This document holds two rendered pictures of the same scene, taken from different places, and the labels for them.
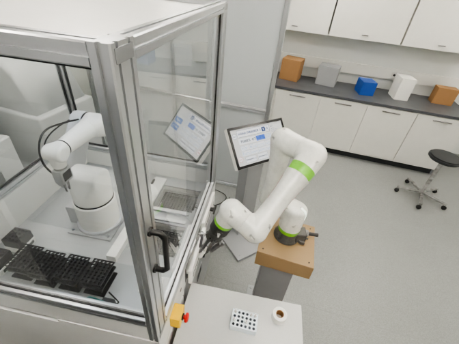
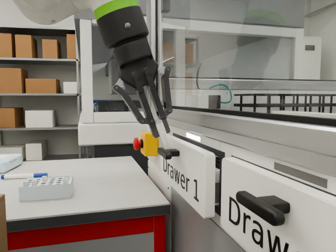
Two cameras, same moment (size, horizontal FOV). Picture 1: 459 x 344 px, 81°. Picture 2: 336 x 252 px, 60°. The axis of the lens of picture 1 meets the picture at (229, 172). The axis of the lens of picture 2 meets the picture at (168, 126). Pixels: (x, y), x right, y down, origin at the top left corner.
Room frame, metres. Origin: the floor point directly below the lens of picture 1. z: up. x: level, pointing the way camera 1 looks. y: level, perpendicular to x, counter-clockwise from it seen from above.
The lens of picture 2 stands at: (1.43, -0.13, 1.02)
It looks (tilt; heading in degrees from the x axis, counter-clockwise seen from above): 5 degrees down; 158
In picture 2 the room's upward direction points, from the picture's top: straight up
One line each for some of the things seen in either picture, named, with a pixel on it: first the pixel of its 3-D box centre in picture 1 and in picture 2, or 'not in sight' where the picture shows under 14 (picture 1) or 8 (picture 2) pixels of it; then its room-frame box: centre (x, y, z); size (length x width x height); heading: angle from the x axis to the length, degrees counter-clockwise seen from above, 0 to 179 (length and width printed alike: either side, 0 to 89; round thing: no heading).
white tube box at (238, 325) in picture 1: (244, 321); (48, 187); (0.60, -0.14, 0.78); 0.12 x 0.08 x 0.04; 82
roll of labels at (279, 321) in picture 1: (279, 315); not in sight; (0.65, -0.31, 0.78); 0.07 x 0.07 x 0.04
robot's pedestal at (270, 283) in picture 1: (271, 280); not in sight; (1.08, -0.38, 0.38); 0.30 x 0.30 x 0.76; 78
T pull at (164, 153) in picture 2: not in sight; (169, 152); (0.88, 0.10, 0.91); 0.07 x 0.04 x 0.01; 174
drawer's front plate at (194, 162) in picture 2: (197, 253); (181, 167); (0.88, 0.12, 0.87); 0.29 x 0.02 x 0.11; 174
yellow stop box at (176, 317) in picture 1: (177, 315); (148, 143); (0.55, 0.16, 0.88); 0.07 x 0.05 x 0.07; 174
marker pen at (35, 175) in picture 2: not in sight; (24, 176); (0.40, -0.22, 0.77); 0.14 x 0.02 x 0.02; 78
